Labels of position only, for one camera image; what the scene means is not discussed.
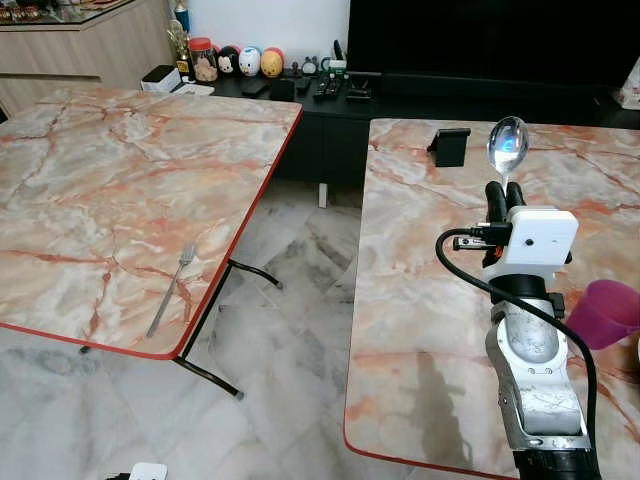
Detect silver metal spoon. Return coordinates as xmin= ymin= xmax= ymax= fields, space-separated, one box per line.
xmin=486 ymin=116 xmax=531 ymax=188

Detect small black stand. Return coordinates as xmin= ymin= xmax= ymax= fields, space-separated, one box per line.
xmin=427 ymin=127 xmax=472 ymax=169

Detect marble table red edge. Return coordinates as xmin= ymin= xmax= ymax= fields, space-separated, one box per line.
xmin=342 ymin=116 xmax=640 ymax=480

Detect purple plastic cup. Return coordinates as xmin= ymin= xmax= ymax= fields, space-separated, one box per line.
xmin=565 ymin=279 xmax=640 ymax=352

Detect white pink plastic bag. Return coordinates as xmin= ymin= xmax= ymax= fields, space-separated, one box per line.
xmin=617 ymin=58 xmax=640 ymax=110

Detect black television screen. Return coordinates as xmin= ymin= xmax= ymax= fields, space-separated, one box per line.
xmin=346 ymin=0 xmax=640 ymax=78

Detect yellow red egg figure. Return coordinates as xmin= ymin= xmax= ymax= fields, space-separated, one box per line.
xmin=259 ymin=46 xmax=287 ymax=80

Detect flat black case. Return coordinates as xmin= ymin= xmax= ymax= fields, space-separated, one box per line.
xmin=239 ymin=77 xmax=272 ymax=99

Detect white blue egg figure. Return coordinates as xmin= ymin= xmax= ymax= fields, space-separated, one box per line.
xmin=237 ymin=45 xmax=264 ymax=79

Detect black mouse egg figure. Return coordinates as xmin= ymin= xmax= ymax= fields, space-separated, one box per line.
xmin=216 ymin=45 xmax=242 ymax=79

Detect white paper sheet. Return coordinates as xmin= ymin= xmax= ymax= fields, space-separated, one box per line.
xmin=174 ymin=82 xmax=217 ymax=97

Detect red lid snack jar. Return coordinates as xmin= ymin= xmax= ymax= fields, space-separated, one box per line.
xmin=187 ymin=37 xmax=221 ymax=84

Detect silver metal fork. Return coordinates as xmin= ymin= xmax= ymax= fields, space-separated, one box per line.
xmin=146 ymin=242 xmax=198 ymax=340

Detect gold trophy figure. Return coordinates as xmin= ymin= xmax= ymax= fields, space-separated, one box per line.
xmin=166 ymin=19 xmax=192 ymax=82

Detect white black box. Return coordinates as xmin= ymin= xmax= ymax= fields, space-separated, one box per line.
xmin=140 ymin=64 xmax=184 ymax=94

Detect marble folding table black legs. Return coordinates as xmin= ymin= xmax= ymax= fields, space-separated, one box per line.
xmin=0 ymin=84 xmax=305 ymax=401

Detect light wooden cabinet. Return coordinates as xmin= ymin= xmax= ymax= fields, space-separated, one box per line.
xmin=0 ymin=0 xmax=178 ymax=119

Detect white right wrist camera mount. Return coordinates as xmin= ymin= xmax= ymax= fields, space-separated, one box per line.
xmin=482 ymin=207 xmax=580 ymax=272

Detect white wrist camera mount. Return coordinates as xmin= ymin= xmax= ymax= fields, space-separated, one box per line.
xmin=127 ymin=461 xmax=169 ymax=480
xmin=482 ymin=207 xmax=580 ymax=272

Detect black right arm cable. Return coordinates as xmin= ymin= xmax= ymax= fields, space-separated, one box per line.
xmin=434 ymin=227 xmax=600 ymax=446

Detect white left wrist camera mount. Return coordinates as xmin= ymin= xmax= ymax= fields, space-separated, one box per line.
xmin=127 ymin=461 xmax=169 ymax=480

